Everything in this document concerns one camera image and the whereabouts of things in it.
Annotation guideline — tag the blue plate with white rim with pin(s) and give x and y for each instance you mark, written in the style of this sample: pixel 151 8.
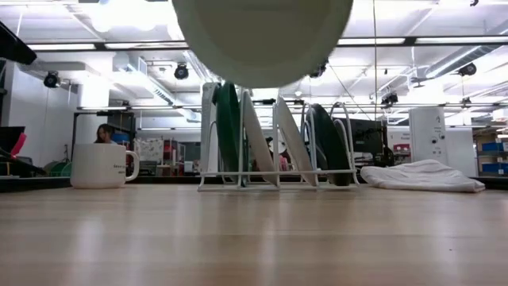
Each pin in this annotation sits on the blue plate with white rim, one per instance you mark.
pixel 258 143

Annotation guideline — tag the dark green plate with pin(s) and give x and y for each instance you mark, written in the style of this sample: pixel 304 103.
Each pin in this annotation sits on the dark green plate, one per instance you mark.
pixel 229 131

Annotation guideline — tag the pale grey plate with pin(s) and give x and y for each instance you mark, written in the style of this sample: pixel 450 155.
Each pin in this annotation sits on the pale grey plate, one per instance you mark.
pixel 293 143

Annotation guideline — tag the dark charcoal plate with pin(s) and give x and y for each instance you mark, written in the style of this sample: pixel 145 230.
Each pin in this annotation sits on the dark charcoal plate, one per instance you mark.
pixel 331 147

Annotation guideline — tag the light green plate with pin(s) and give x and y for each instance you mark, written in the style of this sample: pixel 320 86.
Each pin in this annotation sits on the light green plate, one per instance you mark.
pixel 262 39

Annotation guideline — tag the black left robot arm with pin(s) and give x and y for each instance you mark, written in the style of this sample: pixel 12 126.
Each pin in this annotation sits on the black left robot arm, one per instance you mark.
pixel 14 45

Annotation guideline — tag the person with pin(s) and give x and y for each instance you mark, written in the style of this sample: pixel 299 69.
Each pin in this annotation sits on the person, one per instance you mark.
pixel 104 135
pixel 283 163

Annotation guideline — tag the red cart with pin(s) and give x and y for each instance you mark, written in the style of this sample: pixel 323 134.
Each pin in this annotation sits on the red cart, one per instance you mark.
pixel 170 153

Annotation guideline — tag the white printed sheet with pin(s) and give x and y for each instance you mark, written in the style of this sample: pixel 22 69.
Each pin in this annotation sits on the white printed sheet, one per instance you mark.
pixel 148 149

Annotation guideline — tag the black computer monitor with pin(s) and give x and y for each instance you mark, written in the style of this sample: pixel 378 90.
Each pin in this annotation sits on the black computer monitor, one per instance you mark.
pixel 365 137

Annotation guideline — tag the blue storage bin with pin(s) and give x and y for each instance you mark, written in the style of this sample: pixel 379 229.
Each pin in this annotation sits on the blue storage bin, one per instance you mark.
pixel 121 137
pixel 494 167
pixel 493 146

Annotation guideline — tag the long ceiling light strip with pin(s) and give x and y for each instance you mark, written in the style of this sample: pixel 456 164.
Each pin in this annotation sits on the long ceiling light strip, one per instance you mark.
pixel 460 39
pixel 373 41
pixel 59 47
pixel 147 44

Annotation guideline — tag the white mug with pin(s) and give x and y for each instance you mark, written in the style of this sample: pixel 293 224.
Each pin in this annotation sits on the white mug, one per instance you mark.
pixel 99 167

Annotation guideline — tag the white crumpled cloth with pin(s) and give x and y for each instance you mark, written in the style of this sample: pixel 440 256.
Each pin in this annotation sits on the white crumpled cloth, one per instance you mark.
pixel 420 176

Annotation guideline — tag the white cabinet with knobs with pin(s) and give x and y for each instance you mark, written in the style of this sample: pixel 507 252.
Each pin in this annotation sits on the white cabinet with knobs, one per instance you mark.
pixel 426 135

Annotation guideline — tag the green round object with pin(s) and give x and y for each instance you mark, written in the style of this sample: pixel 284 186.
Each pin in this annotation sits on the green round object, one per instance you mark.
pixel 59 170

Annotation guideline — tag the storage shelf unit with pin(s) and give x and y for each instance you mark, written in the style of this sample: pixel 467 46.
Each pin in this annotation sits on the storage shelf unit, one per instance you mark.
pixel 478 155

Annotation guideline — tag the black object with red part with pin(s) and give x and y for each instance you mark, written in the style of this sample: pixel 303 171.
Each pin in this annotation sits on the black object with red part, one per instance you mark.
pixel 12 139

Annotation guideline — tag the black ceiling camera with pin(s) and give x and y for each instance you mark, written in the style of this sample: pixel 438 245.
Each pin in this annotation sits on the black ceiling camera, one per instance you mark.
pixel 389 99
pixel 467 69
pixel 51 79
pixel 181 72
pixel 319 71

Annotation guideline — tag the black shelf frame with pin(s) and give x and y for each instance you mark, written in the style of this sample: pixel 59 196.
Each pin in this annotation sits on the black shelf frame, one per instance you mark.
pixel 74 131

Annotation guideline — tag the silver ventilation duct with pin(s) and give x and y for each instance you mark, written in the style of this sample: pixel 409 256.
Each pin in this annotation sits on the silver ventilation duct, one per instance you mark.
pixel 460 57

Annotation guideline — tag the black table edge frame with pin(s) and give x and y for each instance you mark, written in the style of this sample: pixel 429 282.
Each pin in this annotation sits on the black table edge frame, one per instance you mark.
pixel 31 182

